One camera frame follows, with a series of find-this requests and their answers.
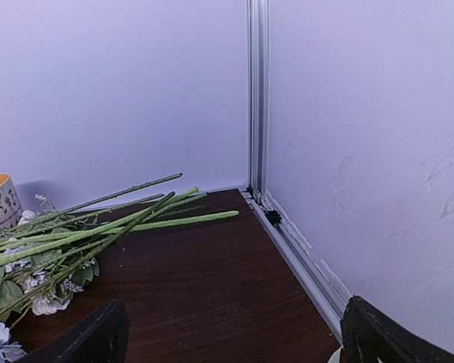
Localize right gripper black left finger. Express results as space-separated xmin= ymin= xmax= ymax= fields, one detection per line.
xmin=18 ymin=299 xmax=129 ymax=363

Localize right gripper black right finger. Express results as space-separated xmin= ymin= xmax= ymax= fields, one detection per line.
xmin=340 ymin=296 xmax=454 ymax=363

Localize blue fake flower stems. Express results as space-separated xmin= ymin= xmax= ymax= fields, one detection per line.
xmin=0 ymin=191 xmax=209 ymax=363

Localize lilac hydrangea fake flower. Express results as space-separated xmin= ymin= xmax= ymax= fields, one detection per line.
xmin=0 ymin=209 xmax=239 ymax=322

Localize cream ribbon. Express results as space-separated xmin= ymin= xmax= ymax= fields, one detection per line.
xmin=327 ymin=346 xmax=344 ymax=363

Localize floral ceramic mug yellow inside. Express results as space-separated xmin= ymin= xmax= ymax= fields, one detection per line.
xmin=0 ymin=173 xmax=23 ymax=229

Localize right aluminium corner post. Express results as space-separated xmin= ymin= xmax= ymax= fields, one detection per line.
xmin=247 ymin=0 xmax=270 ymax=203

